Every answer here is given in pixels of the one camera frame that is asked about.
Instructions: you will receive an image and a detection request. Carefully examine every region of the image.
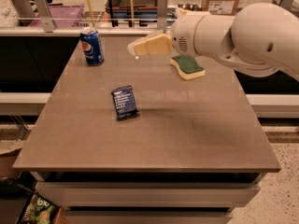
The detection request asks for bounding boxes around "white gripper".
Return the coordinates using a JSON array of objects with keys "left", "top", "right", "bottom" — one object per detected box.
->
[{"left": 127, "top": 7, "right": 206, "bottom": 57}]

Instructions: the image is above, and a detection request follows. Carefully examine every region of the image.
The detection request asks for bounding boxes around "blue pepsi can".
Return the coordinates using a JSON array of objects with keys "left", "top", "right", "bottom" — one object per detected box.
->
[{"left": 80, "top": 28, "right": 105, "bottom": 66}]

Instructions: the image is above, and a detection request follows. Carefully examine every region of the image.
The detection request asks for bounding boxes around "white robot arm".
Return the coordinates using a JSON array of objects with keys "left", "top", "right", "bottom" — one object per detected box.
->
[{"left": 128, "top": 3, "right": 299, "bottom": 80}]

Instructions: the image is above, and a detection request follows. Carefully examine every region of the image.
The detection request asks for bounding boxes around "green yellow sponge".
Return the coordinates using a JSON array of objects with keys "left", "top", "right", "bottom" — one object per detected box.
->
[{"left": 170, "top": 55, "right": 206, "bottom": 80}]

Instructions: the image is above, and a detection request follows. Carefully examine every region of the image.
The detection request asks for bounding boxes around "dark blue snack packet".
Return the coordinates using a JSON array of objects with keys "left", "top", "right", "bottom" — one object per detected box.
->
[{"left": 111, "top": 85, "right": 138, "bottom": 120}]

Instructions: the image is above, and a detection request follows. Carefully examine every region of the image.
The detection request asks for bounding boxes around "yellow broom stick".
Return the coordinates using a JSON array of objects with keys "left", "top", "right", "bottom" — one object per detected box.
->
[{"left": 86, "top": 0, "right": 96, "bottom": 28}]

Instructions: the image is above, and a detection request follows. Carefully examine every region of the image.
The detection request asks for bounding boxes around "purple plastic crate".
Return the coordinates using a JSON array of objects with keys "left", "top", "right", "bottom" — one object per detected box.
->
[{"left": 29, "top": 5, "right": 84, "bottom": 28}]

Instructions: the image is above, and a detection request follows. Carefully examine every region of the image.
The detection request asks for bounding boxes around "upper white drawer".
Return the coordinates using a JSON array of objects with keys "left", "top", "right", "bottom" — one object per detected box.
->
[{"left": 36, "top": 182, "right": 260, "bottom": 208}]

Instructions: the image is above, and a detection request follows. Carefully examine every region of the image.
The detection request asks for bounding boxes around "white drawer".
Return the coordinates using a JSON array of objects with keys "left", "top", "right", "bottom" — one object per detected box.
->
[
  {"left": 65, "top": 211, "right": 233, "bottom": 224},
  {"left": 36, "top": 182, "right": 260, "bottom": 208}
]

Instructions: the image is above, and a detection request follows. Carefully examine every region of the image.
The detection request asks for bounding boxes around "lower white drawer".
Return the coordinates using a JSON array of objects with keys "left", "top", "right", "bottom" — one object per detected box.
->
[{"left": 65, "top": 211, "right": 233, "bottom": 224}]

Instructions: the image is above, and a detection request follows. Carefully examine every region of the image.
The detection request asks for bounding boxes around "green chip bag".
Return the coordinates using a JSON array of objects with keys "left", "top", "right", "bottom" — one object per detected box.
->
[{"left": 21, "top": 194, "right": 56, "bottom": 224}]

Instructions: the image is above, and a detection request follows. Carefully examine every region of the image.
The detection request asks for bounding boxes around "middle metal railing post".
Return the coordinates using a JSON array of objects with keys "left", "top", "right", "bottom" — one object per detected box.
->
[{"left": 157, "top": 0, "right": 168, "bottom": 33}]

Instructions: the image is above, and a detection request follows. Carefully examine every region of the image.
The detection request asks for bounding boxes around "left metal railing post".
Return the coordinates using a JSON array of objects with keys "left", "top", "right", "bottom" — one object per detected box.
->
[{"left": 34, "top": 0, "right": 55, "bottom": 33}]

